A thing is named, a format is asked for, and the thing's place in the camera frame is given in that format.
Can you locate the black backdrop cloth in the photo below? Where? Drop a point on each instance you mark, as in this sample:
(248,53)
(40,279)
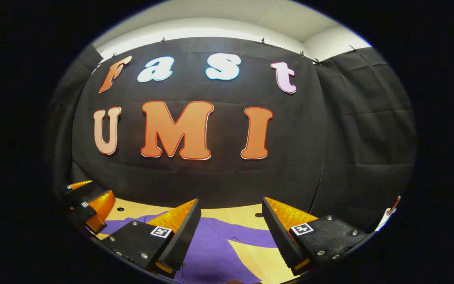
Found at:
(211,177)

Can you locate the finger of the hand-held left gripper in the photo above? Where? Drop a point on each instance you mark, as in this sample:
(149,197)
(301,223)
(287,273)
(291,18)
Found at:
(82,212)
(81,193)

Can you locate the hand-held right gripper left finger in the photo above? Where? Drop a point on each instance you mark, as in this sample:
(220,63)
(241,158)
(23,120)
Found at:
(181,240)

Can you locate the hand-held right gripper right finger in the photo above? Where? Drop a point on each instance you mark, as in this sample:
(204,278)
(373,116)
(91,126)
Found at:
(280,236)

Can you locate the purple shirt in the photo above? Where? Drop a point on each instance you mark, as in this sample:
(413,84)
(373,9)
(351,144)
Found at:
(215,252)

